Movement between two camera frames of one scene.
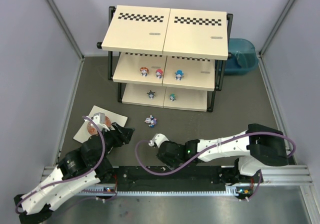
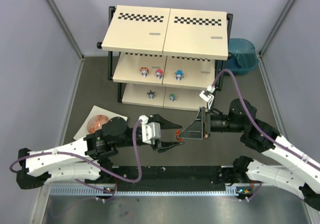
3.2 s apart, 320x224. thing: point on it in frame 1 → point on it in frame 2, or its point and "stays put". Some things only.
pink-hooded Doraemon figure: [159, 73] stays put
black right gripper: [163, 154] → [204, 123]
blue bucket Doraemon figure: [179, 75] stays put
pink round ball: [92, 129] stays put
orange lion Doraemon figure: [144, 71] stays put
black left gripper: [119, 135] → [157, 144]
